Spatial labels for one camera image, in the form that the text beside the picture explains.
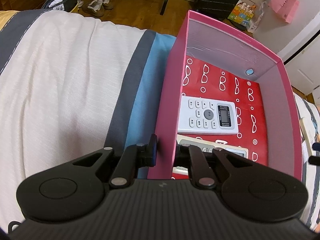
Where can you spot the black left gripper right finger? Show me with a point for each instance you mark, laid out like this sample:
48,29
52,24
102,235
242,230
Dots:
248,189

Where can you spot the beige remote with LCD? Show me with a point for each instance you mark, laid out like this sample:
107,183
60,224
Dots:
208,146

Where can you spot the white door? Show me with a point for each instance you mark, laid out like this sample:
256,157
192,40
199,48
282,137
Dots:
301,58

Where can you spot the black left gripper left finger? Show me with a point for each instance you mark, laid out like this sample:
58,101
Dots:
74,189

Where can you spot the pair of brown shoes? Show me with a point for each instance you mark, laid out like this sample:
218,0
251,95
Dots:
97,8

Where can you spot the colourful gift bag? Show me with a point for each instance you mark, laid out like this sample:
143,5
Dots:
242,13

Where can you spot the striped bed sheet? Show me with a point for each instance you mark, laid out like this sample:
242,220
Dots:
71,85

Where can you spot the white air conditioner remote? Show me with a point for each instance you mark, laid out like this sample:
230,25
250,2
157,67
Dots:
207,117

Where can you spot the pink cardboard box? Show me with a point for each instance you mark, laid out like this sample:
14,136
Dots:
232,50

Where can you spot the pink paper bag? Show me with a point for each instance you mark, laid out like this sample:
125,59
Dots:
284,9

